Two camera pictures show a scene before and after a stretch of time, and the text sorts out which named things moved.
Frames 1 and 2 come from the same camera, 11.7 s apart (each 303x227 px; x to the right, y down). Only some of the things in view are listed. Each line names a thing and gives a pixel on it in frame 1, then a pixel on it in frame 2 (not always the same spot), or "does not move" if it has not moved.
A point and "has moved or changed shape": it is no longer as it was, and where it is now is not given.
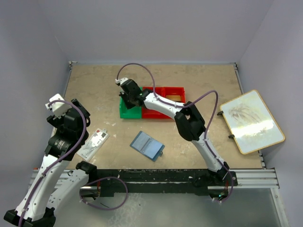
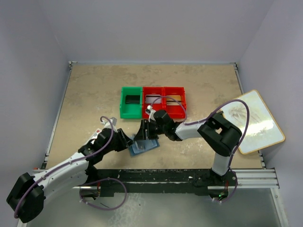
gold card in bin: [173, 97] does not move
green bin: [134, 112] does not move
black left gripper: [58, 122] → [119, 134]
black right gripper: [124, 95] → [141, 134]
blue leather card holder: [147, 145] has moved or changed shape
